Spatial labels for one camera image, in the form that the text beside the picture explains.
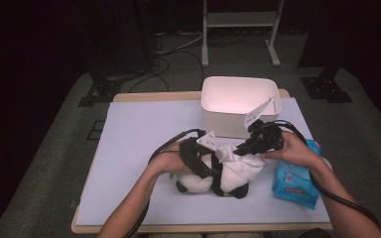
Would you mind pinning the white metal stand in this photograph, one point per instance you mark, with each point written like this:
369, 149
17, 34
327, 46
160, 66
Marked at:
241, 19

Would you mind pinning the person's right hand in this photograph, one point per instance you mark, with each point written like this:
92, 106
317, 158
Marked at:
296, 150

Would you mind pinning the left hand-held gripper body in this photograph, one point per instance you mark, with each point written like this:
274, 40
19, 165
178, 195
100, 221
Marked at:
190, 152

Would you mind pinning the person's left hand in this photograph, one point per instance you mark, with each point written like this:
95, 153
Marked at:
168, 162

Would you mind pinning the blue wet wipes pack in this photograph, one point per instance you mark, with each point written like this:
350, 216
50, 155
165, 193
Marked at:
292, 193

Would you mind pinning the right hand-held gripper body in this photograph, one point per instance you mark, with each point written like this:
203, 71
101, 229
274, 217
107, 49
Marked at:
268, 137

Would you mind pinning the black stand base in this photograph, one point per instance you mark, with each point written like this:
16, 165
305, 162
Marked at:
102, 91
325, 89

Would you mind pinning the white wet wipe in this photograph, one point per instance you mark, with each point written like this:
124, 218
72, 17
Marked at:
244, 168

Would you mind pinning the white round object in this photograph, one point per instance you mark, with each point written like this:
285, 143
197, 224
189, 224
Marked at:
327, 163

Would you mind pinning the panda plush toy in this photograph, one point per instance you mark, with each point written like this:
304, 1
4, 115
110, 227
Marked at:
191, 183

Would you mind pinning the white plastic storage box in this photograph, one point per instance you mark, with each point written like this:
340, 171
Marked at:
225, 122

